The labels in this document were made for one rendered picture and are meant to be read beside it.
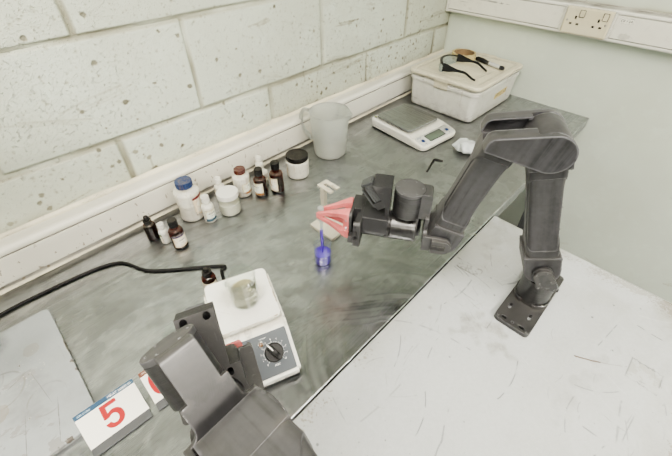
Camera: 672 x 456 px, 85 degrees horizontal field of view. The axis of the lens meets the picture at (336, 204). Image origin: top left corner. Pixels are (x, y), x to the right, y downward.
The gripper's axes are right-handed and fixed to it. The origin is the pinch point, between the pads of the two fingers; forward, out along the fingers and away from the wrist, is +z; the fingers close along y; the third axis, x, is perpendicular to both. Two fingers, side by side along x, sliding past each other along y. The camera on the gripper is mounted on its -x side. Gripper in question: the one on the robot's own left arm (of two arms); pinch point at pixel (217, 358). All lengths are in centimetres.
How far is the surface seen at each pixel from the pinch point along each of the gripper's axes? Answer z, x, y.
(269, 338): 8.1, 3.0, -8.5
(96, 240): 45, -23, 22
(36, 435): 13.2, 5.3, 29.3
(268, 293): 12.0, -3.7, -10.8
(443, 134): 50, -27, -87
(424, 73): 62, -52, -94
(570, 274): 4, 14, -76
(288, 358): 6.5, 7.1, -10.5
